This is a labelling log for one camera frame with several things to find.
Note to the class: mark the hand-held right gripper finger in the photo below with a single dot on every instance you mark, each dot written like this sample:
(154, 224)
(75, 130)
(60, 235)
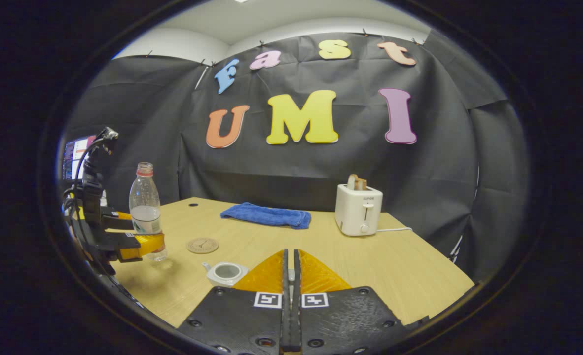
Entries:
(285, 320)
(297, 320)

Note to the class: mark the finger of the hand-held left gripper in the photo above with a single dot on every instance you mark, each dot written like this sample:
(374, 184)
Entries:
(126, 241)
(116, 222)

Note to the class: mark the clear plastic water bottle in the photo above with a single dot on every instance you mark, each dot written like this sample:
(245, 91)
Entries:
(145, 197)

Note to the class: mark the white teacup lid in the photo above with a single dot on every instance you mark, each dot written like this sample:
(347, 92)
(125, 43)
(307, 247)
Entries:
(291, 276)

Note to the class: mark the round wooden coaster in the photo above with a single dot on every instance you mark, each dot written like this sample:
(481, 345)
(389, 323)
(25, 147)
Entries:
(202, 245)

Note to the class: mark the white teacup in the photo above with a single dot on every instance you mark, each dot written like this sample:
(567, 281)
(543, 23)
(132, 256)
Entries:
(215, 279)

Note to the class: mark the computer monitor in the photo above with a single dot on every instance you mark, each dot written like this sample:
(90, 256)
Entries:
(72, 158)

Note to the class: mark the blue towel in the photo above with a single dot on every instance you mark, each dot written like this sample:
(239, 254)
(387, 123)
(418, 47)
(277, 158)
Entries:
(267, 215)

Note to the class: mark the white toaster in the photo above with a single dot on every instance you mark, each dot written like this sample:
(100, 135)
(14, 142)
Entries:
(358, 212)

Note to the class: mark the pale toast slice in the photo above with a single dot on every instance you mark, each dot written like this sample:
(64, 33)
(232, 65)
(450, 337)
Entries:
(352, 182)

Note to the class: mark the black backdrop cloth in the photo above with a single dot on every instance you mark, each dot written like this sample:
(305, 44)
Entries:
(321, 172)

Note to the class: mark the brown toast slice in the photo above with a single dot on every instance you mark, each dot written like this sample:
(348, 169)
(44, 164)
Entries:
(362, 185)

